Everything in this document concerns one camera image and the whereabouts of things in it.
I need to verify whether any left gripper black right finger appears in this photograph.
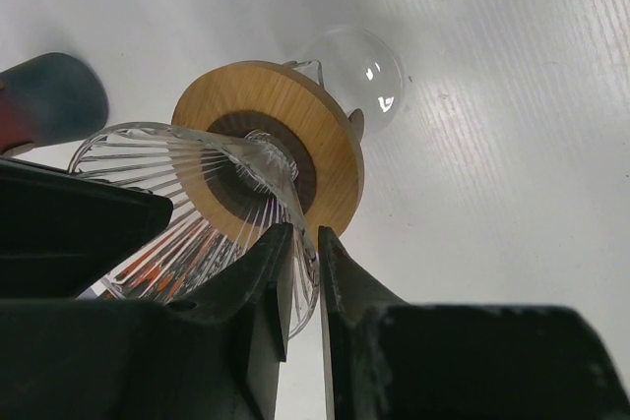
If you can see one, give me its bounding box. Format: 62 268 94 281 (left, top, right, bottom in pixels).
318 227 629 419

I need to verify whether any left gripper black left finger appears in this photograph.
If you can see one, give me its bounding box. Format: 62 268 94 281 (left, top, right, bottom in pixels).
1 159 293 419

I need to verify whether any clear ribbed glass dripper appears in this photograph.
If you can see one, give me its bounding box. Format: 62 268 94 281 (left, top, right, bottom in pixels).
68 122 318 336

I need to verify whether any orange coffee filter box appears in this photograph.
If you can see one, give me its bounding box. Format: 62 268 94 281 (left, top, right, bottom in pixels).
93 217 243 303

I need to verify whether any clear glass carafe wooden collar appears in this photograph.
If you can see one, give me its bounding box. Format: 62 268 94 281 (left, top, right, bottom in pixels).
283 27 405 140

